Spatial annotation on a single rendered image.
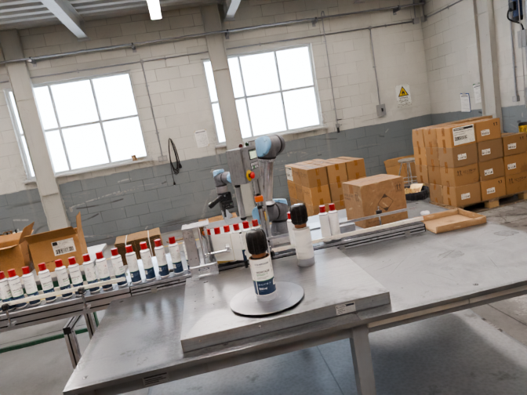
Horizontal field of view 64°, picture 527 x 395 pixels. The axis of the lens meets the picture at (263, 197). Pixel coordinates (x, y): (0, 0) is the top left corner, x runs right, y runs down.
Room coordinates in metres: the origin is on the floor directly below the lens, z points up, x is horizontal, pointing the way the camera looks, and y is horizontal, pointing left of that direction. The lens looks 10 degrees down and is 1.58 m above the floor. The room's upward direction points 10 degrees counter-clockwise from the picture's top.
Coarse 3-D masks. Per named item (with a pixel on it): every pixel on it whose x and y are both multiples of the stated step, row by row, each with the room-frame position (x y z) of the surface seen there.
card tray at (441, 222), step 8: (456, 208) 2.51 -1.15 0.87; (424, 216) 2.49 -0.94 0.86; (432, 216) 2.50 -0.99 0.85; (440, 216) 2.50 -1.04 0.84; (448, 216) 2.50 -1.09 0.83; (456, 216) 2.47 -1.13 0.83; (464, 216) 2.44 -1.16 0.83; (472, 216) 2.38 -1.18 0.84; (480, 216) 2.31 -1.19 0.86; (432, 224) 2.40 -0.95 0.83; (440, 224) 2.37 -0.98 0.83; (448, 224) 2.23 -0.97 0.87; (456, 224) 2.24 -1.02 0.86; (464, 224) 2.25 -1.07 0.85; (472, 224) 2.25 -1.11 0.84; (440, 232) 2.23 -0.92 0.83
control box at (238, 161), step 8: (232, 152) 2.26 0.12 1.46; (240, 152) 2.23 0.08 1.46; (248, 152) 2.29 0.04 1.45; (232, 160) 2.26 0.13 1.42; (240, 160) 2.24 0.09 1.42; (248, 160) 2.28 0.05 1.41; (256, 160) 2.36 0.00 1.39; (232, 168) 2.26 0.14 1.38; (240, 168) 2.24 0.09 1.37; (248, 168) 2.26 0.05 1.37; (232, 176) 2.27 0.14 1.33; (240, 176) 2.25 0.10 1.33; (248, 176) 2.25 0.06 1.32; (256, 176) 2.33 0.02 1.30; (232, 184) 2.27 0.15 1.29; (240, 184) 2.25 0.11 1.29
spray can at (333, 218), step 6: (330, 204) 2.29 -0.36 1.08; (330, 210) 2.28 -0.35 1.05; (330, 216) 2.28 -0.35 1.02; (336, 216) 2.27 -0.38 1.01; (330, 222) 2.28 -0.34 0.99; (336, 222) 2.27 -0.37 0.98; (330, 228) 2.30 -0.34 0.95; (336, 228) 2.27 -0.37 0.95; (336, 234) 2.27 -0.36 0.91; (336, 240) 2.27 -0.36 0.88
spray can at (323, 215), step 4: (320, 208) 2.28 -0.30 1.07; (324, 208) 2.27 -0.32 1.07; (320, 212) 2.28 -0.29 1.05; (324, 212) 2.27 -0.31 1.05; (320, 216) 2.27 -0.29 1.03; (324, 216) 2.26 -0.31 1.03; (328, 216) 2.28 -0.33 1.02; (320, 220) 2.28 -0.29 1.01; (324, 220) 2.26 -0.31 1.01; (328, 220) 2.27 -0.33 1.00; (320, 224) 2.28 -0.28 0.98; (324, 224) 2.26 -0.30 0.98; (328, 224) 2.27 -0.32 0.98; (324, 228) 2.26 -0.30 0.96; (328, 228) 2.27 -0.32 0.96; (324, 232) 2.27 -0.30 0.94; (328, 232) 2.26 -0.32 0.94; (324, 236) 2.27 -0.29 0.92; (328, 236) 2.26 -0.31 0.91
